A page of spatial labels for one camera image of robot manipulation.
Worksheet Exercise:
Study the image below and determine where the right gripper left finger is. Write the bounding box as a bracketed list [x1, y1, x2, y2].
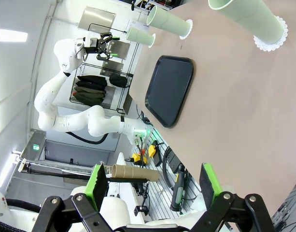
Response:
[36, 163, 129, 232]

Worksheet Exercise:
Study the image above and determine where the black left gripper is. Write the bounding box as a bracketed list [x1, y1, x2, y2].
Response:
[85, 32, 120, 61]

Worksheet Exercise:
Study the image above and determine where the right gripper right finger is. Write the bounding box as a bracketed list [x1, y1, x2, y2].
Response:
[186, 163, 276, 232]

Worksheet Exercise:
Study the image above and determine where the pale green plastic cup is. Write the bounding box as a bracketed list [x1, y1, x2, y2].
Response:
[126, 26, 155, 47]
[208, 0, 285, 44]
[147, 5, 191, 37]

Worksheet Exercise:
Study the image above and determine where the white scalloped paper coaster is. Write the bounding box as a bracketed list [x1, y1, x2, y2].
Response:
[253, 15, 289, 52]
[179, 19, 194, 41]

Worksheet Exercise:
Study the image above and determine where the black and green power tool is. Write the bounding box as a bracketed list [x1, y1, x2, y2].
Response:
[169, 163, 187, 214]

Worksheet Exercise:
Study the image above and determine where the grey metal panel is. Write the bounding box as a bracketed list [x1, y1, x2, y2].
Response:
[78, 6, 116, 29]

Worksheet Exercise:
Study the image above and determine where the black soft pouch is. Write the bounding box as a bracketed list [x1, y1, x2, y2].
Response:
[109, 74, 129, 88]

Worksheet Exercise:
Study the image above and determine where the black folded garment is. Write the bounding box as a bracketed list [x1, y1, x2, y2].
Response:
[76, 75, 108, 90]

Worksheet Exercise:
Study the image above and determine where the brown cardboard tube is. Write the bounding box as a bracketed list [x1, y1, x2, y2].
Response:
[111, 163, 161, 182]

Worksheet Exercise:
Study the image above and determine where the yellow box red stop button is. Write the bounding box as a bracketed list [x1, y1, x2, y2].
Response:
[131, 150, 149, 165]

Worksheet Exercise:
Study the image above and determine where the olive folded garment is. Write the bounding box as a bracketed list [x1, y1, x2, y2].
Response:
[73, 86, 107, 106]

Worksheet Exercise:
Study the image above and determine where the yellow round stop pendant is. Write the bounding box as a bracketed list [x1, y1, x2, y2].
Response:
[148, 144, 158, 158]

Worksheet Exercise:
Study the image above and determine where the black plastic tray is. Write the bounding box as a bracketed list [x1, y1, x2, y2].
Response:
[144, 55, 195, 128]

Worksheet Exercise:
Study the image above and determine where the ceiling light panel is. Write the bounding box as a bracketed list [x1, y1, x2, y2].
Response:
[0, 29, 28, 43]

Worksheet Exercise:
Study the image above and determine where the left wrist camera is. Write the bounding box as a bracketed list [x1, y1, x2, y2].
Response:
[83, 32, 99, 48]

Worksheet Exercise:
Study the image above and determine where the black clamp mount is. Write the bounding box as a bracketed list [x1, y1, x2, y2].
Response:
[132, 181, 151, 218]

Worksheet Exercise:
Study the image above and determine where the grey slotted aluminium base plate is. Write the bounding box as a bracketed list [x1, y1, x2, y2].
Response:
[128, 128, 211, 219]

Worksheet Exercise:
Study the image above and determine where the black coiled cable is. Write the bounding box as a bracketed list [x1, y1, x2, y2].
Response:
[161, 144, 199, 202]

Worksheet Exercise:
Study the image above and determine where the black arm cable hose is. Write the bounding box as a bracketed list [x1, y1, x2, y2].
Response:
[65, 131, 109, 145]

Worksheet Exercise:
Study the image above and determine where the black metal wire rack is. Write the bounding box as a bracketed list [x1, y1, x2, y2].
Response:
[69, 23, 135, 115]

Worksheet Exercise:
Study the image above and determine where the black braided cable sleeve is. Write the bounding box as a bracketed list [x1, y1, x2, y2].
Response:
[0, 197, 43, 232]

